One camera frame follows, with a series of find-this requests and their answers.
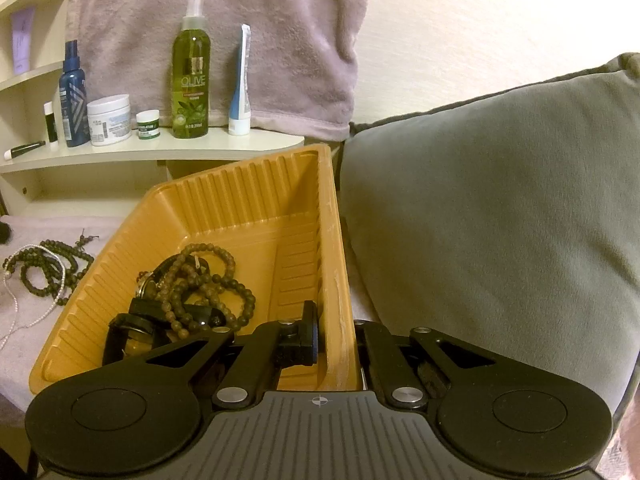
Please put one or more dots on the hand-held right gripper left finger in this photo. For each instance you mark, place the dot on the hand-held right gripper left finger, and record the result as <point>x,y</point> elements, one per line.
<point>305,332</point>

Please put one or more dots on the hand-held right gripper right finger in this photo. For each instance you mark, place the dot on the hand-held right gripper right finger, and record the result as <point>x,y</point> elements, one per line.
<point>372,355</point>

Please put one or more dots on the orange plastic tray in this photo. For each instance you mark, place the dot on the orange plastic tray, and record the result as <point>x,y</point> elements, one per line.
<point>240,200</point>

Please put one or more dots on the grey pillow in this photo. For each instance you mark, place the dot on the grey pillow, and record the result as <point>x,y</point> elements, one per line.
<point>475,200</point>

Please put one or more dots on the cream wooden shelf unit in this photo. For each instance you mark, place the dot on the cream wooden shelf unit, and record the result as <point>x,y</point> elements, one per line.
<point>150,152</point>

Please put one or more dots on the white blue tube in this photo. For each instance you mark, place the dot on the white blue tube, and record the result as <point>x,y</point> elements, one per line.
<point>241,85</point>

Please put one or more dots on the small green white jar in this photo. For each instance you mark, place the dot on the small green white jar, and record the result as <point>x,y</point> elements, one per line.
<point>148,126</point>

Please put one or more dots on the olive green spray bottle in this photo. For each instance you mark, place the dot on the olive green spray bottle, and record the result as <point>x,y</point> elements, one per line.
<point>190,85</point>

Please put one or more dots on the pink bed cloth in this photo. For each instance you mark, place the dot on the pink bed cloth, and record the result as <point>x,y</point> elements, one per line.
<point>30,360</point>

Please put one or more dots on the white cream jar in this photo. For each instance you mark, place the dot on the white cream jar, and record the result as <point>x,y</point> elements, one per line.
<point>109,120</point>

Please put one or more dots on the pink hanging towel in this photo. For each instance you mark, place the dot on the pink hanging towel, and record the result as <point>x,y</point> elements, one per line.
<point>225,20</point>

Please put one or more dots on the blue spray bottle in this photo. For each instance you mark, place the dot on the blue spray bottle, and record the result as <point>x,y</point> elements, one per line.
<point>74,105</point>

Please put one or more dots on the green white lip balm stick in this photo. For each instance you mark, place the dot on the green white lip balm stick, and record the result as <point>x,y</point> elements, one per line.
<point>50,122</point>

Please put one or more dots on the black tube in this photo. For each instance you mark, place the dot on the black tube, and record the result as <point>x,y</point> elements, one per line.
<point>27,148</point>

